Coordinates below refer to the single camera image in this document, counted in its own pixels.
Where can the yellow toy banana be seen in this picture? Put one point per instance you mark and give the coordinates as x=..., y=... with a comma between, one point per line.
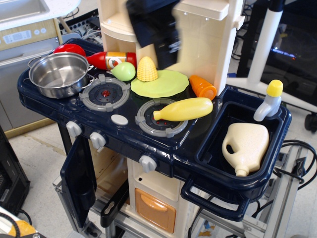
x=188, y=109

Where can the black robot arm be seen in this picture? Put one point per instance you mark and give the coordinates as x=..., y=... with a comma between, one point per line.
x=154, y=23

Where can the stainless steel pot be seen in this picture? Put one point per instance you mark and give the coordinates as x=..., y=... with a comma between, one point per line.
x=60, y=75

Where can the green toy plate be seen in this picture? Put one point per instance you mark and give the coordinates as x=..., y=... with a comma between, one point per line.
x=162, y=83

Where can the grey oval button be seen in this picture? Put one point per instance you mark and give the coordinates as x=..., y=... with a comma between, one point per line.
x=119, y=120

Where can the right grey stove knob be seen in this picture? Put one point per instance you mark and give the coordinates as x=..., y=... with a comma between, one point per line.
x=148, y=164

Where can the grey stove knob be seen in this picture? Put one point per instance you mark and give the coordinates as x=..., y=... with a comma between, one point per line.
x=98, y=141
x=73, y=129
x=148, y=164

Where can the yellow toy corn cob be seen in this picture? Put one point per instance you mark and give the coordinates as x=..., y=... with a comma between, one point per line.
x=147, y=70

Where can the orange toy carrot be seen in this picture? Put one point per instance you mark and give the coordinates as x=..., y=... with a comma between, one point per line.
x=202, y=88

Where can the green toy pear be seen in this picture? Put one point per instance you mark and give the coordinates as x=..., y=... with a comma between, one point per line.
x=124, y=71

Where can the middle grey stove knob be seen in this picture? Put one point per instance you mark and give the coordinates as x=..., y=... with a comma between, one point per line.
x=98, y=141

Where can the navy toy kitchen countertop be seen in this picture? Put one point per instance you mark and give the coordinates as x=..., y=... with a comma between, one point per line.
x=193, y=156

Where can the red ketchup bottle toy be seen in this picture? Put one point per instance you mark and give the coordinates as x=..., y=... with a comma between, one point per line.
x=109, y=60

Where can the left grey stove knob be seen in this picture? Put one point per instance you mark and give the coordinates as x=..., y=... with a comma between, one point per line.
x=73, y=129

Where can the orange toy drawer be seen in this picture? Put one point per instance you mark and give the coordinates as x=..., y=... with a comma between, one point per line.
x=155, y=211

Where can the cream toy jug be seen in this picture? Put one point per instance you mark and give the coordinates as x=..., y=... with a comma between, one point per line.
x=244, y=146

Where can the navy oven door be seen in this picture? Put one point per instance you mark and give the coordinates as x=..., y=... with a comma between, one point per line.
x=78, y=181

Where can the white stand pole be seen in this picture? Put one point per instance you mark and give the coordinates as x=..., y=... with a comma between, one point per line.
x=281, y=42

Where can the cream toy kitchen back panel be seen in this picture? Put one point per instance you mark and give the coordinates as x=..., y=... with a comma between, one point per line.
x=207, y=30

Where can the grey yellow toy faucet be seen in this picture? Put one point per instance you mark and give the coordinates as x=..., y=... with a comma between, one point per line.
x=272, y=101

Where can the black box left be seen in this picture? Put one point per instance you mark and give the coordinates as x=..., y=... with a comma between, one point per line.
x=14, y=185

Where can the cardboard box with label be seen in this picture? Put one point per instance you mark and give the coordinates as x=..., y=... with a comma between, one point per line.
x=30, y=33

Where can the navy towel bar handle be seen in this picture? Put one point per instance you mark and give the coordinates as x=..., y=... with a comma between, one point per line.
x=233, y=215

